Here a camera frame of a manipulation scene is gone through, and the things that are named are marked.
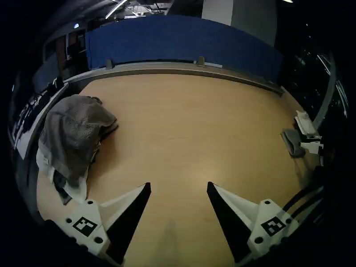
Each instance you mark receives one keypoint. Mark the heap of grey towels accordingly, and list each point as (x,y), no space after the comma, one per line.
(72,130)

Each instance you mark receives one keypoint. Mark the grey towel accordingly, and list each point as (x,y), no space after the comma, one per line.
(292,143)

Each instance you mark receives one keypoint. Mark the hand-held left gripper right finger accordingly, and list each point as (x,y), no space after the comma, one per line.
(262,215)

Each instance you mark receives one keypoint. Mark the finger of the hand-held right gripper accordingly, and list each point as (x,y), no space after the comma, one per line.
(305,123)
(313,146)

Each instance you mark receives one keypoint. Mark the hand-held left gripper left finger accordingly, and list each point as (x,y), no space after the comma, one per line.
(91,214)

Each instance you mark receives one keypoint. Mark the blue desk screen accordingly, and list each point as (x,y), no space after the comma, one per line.
(178,41)

